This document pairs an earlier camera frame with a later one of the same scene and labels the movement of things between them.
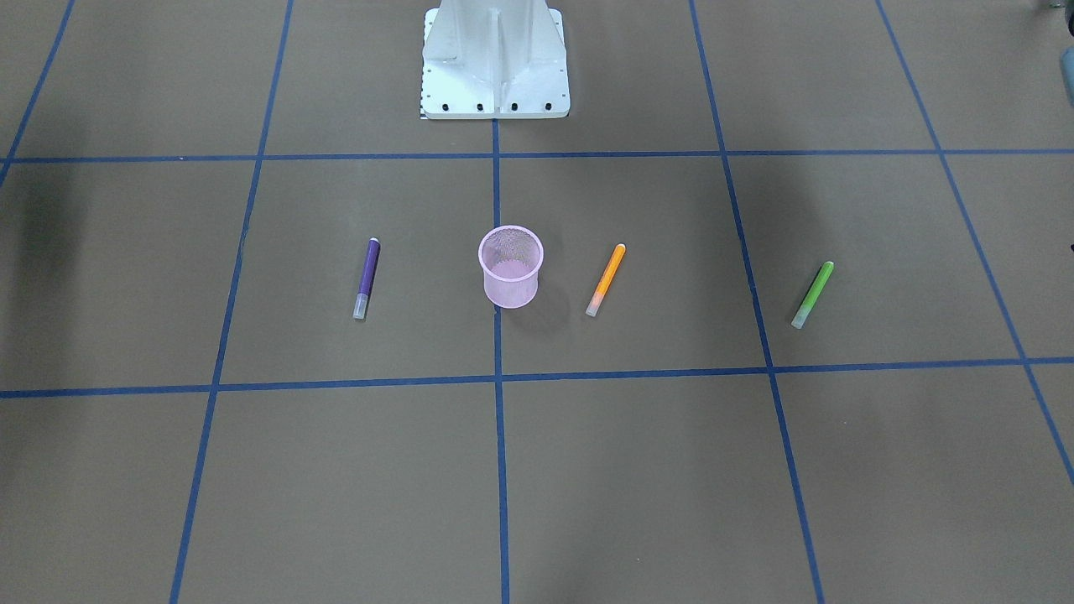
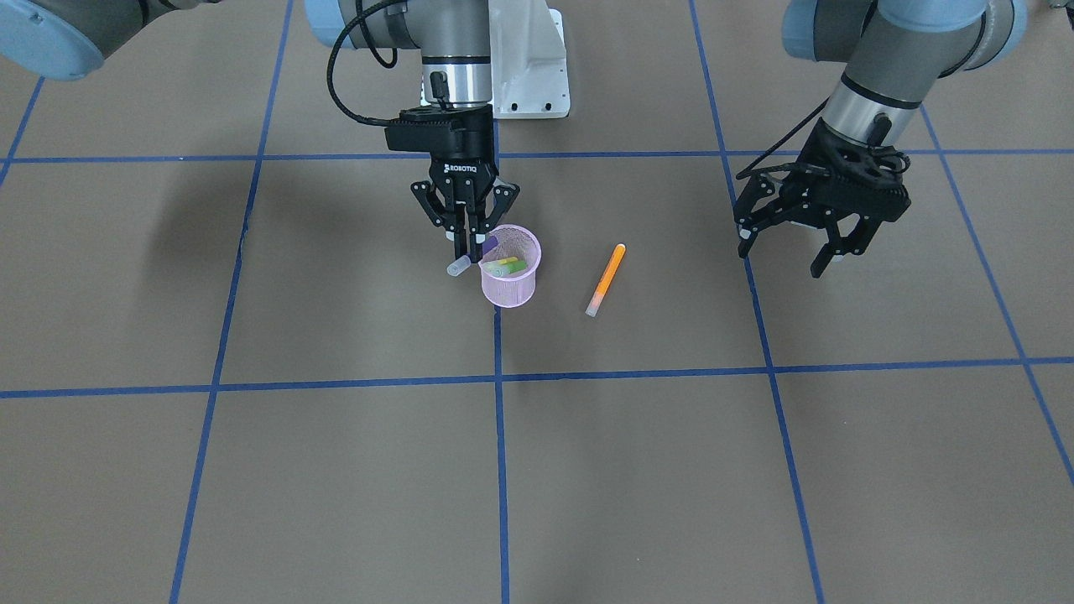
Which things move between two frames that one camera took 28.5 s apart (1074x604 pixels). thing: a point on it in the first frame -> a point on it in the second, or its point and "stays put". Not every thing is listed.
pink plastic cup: x=511 y=257 stays put
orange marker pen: x=606 y=280 stays put
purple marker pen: x=368 y=273 -> x=463 y=262
